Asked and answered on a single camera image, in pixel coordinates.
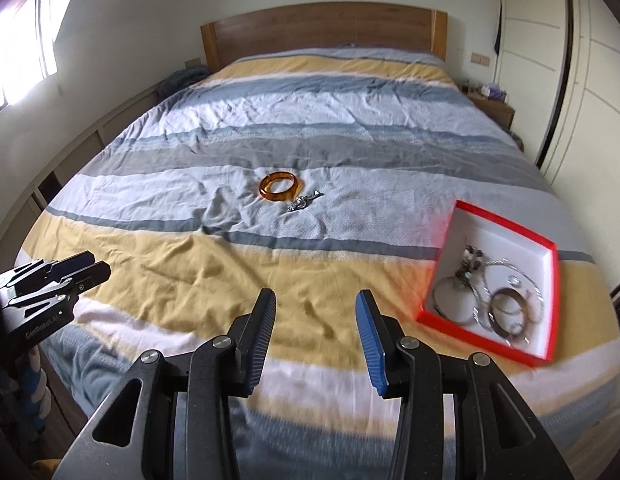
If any low wall cabinet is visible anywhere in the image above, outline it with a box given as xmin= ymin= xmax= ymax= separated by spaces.
xmin=0 ymin=85 xmax=161 ymax=241

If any wooden headboard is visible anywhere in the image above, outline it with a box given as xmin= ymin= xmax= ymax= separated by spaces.
xmin=200 ymin=1 xmax=448 ymax=73

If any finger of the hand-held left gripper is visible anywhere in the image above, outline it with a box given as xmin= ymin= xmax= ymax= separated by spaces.
xmin=0 ymin=251 xmax=96 ymax=291
xmin=12 ymin=261 xmax=112 ymax=311

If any silver necklace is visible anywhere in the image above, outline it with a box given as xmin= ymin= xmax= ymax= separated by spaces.
xmin=477 ymin=257 xmax=547 ymax=322

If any stone bead bracelet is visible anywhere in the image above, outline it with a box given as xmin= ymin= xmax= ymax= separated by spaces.
xmin=455 ymin=244 xmax=487 ymax=281

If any wooden nightstand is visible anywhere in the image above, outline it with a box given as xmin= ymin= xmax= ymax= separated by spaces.
xmin=465 ymin=91 xmax=516 ymax=128

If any dark grey bangle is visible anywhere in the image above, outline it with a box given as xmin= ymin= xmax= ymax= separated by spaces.
xmin=490 ymin=287 xmax=530 ymax=318

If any amber bangle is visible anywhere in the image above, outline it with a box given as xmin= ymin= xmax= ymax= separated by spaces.
xmin=259 ymin=172 xmax=300 ymax=202

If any silver brooch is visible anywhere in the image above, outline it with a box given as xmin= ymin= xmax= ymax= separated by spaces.
xmin=286 ymin=191 xmax=323 ymax=212

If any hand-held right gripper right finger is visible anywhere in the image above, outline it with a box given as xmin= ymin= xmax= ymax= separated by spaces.
xmin=355 ymin=289 xmax=576 ymax=480

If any grey-blue clothes pile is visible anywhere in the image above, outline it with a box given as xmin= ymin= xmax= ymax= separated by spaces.
xmin=157 ymin=67 xmax=208 ymax=100

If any silver ring bracelet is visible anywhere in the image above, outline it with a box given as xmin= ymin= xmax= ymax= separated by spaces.
xmin=477 ymin=309 xmax=511 ymax=337

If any white wardrobe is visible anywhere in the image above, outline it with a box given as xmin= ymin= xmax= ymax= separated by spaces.
xmin=492 ymin=0 xmax=620 ymax=221

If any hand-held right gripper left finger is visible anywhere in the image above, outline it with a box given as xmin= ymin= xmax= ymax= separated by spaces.
xmin=51 ymin=287 xmax=277 ymax=480

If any window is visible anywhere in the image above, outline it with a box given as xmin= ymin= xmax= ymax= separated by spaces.
xmin=0 ymin=0 xmax=78 ymax=116

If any striped duvet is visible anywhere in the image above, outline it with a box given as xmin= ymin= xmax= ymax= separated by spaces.
xmin=15 ymin=45 xmax=620 ymax=480

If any red shallow box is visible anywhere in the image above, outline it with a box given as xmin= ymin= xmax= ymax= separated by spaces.
xmin=416 ymin=199 xmax=560 ymax=367

